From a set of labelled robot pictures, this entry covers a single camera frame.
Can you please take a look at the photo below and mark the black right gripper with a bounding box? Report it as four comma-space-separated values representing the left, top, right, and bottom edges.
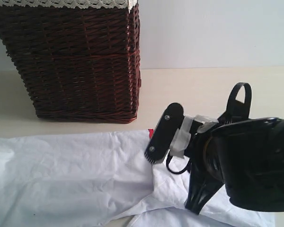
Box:
184, 122, 224, 215

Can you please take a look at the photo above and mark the white t-shirt red print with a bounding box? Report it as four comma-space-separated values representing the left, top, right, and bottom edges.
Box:
0, 130, 275, 227

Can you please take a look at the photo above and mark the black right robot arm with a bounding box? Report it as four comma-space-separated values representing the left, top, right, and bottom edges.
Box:
185, 118, 284, 214

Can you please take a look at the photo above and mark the dark brown wicker basket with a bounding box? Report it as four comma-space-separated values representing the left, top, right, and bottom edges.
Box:
0, 0, 141, 123

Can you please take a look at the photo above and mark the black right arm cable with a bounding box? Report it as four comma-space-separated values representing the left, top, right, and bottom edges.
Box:
165, 81, 253, 175

